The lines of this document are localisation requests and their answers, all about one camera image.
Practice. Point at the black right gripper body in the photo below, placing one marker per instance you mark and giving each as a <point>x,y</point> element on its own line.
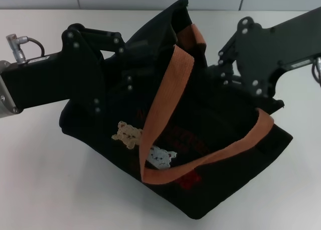
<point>265,51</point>

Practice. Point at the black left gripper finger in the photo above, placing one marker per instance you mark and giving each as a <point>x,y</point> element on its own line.
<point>107,38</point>
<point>121,88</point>

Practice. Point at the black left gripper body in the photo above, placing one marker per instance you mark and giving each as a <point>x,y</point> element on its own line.
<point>62,76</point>

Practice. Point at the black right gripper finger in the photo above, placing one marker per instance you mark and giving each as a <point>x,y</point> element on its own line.
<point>227,54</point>
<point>233,79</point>

